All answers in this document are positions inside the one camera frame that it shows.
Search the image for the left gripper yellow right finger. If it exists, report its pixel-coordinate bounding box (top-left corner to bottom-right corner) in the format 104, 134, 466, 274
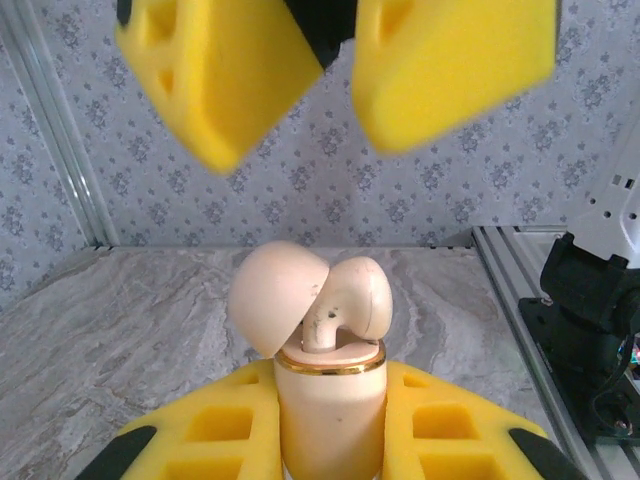
381, 359, 592, 480

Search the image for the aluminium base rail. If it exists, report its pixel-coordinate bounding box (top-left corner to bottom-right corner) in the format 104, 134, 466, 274
472, 224, 640, 480

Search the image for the aluminium corner post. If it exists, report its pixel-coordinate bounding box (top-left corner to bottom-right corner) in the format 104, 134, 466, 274
0, 0, 119, 249

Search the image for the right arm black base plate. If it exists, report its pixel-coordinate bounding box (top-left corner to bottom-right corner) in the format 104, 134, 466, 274
517, 297, 640, 449

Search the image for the cream wireless earbud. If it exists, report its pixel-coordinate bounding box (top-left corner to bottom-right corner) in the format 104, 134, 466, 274
299, 255, 395, 354

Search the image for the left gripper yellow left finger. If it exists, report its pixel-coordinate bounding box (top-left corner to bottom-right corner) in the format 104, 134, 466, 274
74, 358, 287, 480

